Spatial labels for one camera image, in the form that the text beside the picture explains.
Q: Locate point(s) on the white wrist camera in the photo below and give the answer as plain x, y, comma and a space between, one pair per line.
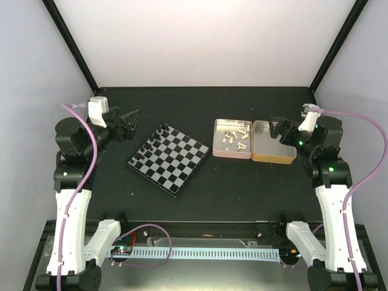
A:
310, 113
97, 106

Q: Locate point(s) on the yellow tin lid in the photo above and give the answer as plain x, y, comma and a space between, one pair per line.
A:
269, 150

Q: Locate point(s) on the pink tin box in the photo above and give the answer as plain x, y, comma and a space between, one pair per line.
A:
233, 138

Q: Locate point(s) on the black frame post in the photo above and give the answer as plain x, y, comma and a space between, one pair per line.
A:
346, 28
64, 31

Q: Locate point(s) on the light blue slotted cable duct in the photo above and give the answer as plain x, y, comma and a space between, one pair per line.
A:
202, 253

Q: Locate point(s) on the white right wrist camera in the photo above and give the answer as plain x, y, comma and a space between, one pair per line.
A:
310, 113

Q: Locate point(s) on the small circuit board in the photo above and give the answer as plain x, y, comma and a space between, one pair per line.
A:
121, 250

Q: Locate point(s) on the black right frame post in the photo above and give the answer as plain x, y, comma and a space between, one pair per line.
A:
346, 28

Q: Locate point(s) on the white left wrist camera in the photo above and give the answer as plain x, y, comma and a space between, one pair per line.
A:
97, 106

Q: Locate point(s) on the black left frame post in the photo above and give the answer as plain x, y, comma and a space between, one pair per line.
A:
64, 31

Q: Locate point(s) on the black white chessboard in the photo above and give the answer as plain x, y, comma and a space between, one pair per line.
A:
168, 159

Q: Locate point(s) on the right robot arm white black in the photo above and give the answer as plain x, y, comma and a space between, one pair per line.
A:
338, 264

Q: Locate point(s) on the black mounting rail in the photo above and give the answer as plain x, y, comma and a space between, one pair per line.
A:
265, 232

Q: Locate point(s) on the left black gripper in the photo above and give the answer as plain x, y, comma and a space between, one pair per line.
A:
127, 132

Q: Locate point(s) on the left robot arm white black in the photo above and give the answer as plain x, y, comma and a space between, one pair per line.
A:
74, 264

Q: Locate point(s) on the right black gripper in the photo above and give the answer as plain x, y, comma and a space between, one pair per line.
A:
291, 127

